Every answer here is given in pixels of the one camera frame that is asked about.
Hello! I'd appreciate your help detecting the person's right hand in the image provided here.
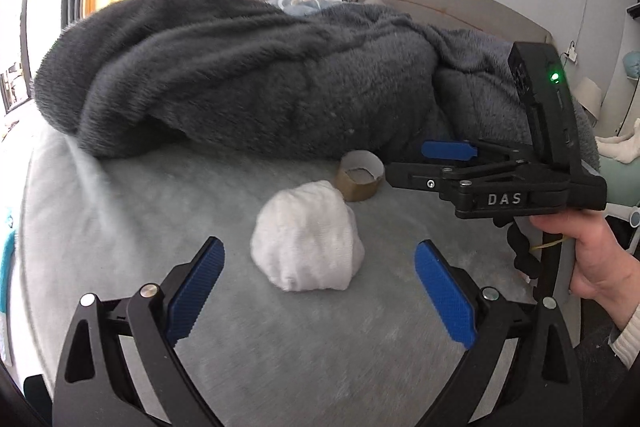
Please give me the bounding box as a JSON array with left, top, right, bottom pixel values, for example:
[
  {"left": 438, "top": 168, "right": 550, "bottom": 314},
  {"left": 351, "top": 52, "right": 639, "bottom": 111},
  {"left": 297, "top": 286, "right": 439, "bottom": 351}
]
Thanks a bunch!
[{"left": 529, "top": 209, "right": 639, "bottom": 331}]

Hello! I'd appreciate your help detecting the brown tape roll far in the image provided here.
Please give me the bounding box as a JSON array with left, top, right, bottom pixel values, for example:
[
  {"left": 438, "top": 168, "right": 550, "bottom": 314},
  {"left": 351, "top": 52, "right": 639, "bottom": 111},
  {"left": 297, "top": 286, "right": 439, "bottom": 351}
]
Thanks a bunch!
[{"left": 334, "top": 150, "right": 385, "bottom": 202}]

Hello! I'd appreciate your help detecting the white rolled sock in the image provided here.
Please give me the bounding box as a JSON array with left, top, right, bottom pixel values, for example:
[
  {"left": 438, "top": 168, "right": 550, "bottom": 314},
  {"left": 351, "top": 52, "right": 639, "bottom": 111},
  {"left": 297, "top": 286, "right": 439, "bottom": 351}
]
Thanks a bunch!
[{"left": 250, "top": 181, "right": 364, "bottom": 293}]

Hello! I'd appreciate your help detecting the beige headboard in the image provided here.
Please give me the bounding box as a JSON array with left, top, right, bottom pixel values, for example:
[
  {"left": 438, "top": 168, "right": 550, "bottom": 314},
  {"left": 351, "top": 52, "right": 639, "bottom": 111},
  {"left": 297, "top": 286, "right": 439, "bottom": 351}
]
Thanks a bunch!
[{"left": 354, "top": 0, "right": 553, "bottom": 43}]

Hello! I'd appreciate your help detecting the dark grey fluffy blanket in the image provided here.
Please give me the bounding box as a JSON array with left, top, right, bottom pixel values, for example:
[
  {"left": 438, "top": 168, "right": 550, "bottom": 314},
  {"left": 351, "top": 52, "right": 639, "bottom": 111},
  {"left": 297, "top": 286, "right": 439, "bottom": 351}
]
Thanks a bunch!
[{"left": 31, "top": 0, "right": 601, "bottom": 168}]

